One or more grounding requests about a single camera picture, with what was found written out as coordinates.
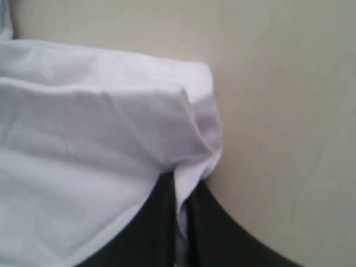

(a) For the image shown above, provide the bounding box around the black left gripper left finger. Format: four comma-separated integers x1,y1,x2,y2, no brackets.
79,172,176,267

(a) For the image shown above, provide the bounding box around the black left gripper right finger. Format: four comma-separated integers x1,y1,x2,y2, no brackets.
186,181,297,267

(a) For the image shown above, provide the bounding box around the white t-shirt red lettering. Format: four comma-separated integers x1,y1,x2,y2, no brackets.
1,1,223,266

